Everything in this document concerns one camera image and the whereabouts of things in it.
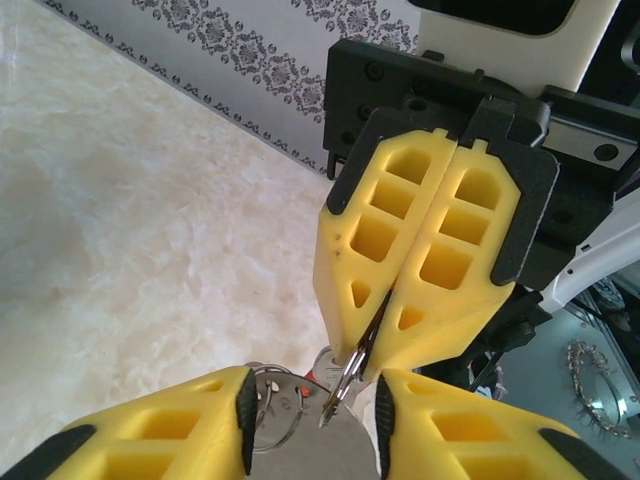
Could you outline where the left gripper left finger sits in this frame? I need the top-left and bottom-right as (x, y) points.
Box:
(0, 364), (257, 480)

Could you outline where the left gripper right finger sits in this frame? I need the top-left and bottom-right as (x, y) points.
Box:
(374, 369), (640, 480)

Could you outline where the metal keyring with chain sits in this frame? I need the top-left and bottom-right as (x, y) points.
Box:
(244, 292), (394, 480)

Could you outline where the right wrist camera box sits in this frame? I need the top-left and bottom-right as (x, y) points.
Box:
(407, 0), (614, 99)

